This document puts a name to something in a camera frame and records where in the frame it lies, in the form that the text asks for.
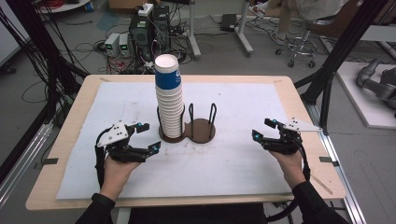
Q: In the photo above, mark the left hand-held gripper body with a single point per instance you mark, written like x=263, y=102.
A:
x=113, y=135

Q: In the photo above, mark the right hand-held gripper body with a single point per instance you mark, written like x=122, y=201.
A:
x=288, y=141

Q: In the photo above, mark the stack of white paper cups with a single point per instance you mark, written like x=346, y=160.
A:
x=169, y=102

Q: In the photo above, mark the brown cup holder rack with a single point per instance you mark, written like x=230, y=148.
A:
x=202, y=130

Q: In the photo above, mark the person's right hand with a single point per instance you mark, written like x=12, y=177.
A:
x=291, y=169

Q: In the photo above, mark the person's left hand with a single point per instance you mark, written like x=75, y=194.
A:
x=116, y=174

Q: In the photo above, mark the black tape strip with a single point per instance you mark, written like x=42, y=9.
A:
x=328, y=160
x=49, y=161

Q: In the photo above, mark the white table mat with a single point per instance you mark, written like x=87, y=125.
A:
x=218, y=168

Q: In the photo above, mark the chrome swivel stool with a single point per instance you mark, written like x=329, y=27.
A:
x=300, y=46

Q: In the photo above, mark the grey power supply unit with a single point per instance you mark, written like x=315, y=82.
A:
x=124, y=45
x=111, y=43

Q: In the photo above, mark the white floor platform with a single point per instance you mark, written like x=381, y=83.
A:
x=367, y=109

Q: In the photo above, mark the black computer tower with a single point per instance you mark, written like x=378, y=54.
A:
x=146, y=34

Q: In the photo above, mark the white desk leg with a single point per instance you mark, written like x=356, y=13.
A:
x=244, y=34
x=193, y=34

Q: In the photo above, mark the black box on floor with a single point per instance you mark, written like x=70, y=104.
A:
x=228, y=22

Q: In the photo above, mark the white power strip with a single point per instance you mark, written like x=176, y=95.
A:
x=145, y=10

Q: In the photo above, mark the aluminium rail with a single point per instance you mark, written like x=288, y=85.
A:
x=339, y=168
x=21, y=165

